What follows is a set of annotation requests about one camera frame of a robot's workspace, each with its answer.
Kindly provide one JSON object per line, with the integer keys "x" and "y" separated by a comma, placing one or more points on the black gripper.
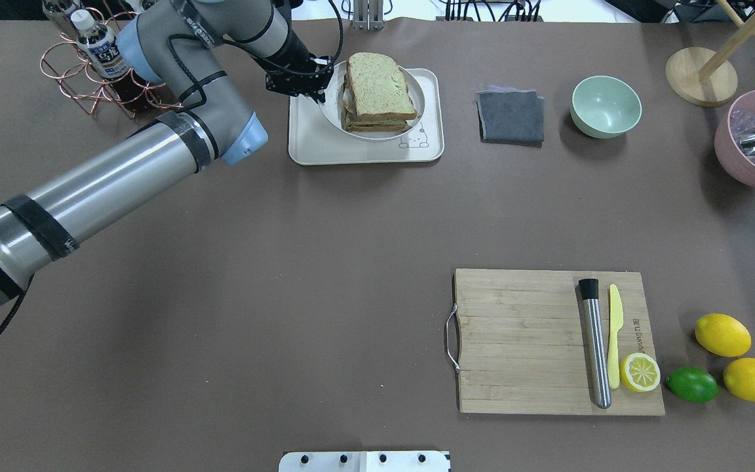
{"x": 293, "y": 52}

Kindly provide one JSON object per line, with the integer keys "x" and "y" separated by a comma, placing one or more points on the white round plate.
{"x": 333, "y": 107}

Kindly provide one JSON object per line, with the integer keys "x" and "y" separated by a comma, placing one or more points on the bread slice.
{"x": 378, "y": 88}
{"x": 350, "y": 124}

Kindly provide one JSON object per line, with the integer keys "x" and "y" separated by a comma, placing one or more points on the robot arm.
{"x": 170, "y": 43}

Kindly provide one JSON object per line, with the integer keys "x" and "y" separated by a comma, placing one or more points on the cream rabbit serving tray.
{"x": 312, "y": 140}

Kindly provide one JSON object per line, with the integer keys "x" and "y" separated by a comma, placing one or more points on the grey folded cloth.
{"x": 511, "y": 116}

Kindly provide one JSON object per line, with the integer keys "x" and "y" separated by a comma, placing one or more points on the upper drink bottle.
{"x": 98, "y": 42}

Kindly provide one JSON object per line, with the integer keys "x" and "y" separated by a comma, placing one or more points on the light green bowl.
{"x": 604, "y": 107}

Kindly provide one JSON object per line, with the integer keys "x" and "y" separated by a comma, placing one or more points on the wooden cutting board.
{"x": 522, "y": 342}

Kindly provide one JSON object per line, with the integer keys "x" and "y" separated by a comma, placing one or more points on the steel muddler black tip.
{"x": 599, "y": 379}

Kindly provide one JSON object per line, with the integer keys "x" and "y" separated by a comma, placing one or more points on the yellow plastic knife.
{"x": 616, "y": 320}

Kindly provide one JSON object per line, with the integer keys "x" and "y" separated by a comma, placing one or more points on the wooden stand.
{"x": 705, "y": 77}

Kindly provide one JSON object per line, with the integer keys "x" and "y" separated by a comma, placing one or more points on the halved lemon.
{"x": 640, "y": 372}

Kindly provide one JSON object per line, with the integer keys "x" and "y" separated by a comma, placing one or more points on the whole yellow lemon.
{"x": 722, "y": 335}
{"x": 739, "y": 378}

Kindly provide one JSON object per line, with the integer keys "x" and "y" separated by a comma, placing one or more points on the green lime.
{"x": 692, "y": 384}

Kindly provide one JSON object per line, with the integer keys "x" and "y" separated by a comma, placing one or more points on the copper wire bottle rack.
{"x": 73, "y": 71}

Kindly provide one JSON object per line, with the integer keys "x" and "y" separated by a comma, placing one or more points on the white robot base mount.
{"x": 386, "y": 460}

